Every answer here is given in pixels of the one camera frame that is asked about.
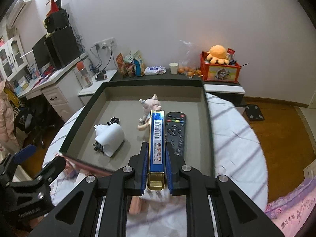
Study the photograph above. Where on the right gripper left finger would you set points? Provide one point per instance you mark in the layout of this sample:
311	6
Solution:
97	206

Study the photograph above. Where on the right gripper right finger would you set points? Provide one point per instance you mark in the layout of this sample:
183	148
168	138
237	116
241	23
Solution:
215	206

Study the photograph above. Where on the black TV remote control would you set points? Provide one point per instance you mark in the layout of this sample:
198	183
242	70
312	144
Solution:
175	131

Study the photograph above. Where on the pink-haired anime figurine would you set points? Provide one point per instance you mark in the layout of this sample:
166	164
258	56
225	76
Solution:
148	105

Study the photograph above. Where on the pink brick block figure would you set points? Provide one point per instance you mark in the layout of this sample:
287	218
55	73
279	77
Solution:
69	170

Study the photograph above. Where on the pink patterned pillow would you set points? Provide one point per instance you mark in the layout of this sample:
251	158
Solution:
290	212

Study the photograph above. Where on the pink padded jacket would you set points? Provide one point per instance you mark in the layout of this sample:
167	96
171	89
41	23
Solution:
8	139

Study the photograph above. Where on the white bedsheet with stripes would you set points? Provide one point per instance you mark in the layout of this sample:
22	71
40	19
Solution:
238	155

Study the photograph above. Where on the dark green storage tray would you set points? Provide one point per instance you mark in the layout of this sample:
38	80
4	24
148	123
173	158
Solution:
115	122

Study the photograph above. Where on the black bathroom scale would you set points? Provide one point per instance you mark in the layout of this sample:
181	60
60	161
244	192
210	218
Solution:
254	113

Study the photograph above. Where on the white desk with drawers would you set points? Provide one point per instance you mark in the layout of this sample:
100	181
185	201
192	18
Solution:
61	90

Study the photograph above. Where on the black and white low cabinet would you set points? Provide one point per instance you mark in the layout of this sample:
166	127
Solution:
232	92

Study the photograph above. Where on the orange-lid water bottle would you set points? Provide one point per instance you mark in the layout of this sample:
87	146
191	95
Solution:
85	77

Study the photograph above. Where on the white glass-door cabinet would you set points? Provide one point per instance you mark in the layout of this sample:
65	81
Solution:
13	58

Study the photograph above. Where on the red cartoon storage box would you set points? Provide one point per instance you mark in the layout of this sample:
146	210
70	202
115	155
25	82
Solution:
217	72

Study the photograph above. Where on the black computer monitor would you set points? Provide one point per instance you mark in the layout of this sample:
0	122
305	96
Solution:
41	54

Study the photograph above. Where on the clear bag of oranges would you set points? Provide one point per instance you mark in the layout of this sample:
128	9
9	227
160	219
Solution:
189	58

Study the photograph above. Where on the snack bags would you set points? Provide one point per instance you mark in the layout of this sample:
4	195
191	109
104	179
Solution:
131	65

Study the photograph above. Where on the black computer tower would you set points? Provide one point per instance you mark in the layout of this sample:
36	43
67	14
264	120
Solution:
62	47

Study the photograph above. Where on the white paper cup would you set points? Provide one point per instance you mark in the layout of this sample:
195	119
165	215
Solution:
174	68

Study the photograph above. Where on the orange octopus plush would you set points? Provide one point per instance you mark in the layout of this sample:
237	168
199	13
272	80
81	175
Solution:
218	55

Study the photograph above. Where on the wet wipes pack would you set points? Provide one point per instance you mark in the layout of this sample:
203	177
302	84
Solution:
155	70

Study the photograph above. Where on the black box on tower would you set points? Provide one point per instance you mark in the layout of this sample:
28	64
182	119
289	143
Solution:
56	21

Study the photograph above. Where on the red paper cone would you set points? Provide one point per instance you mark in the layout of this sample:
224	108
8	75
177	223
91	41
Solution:
53	8

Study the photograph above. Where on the white air conditioner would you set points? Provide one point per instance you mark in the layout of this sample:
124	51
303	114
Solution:
16	10

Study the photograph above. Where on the white wall power strip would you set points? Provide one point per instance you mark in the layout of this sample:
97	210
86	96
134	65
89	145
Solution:
106	44

